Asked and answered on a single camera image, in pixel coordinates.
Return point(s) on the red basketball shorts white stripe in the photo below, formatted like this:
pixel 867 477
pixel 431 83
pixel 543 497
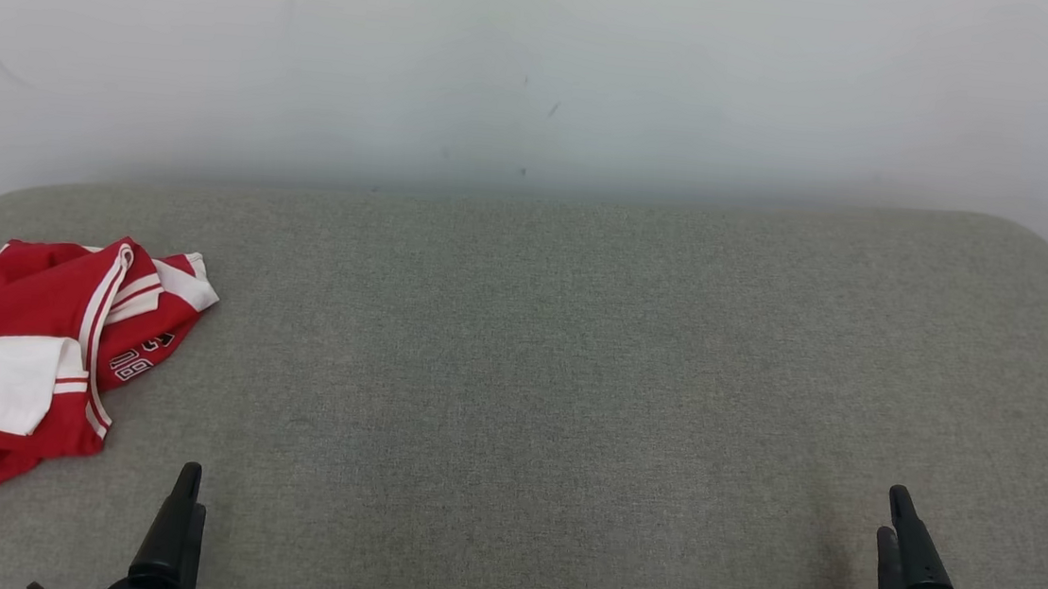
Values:
pixel 158 336

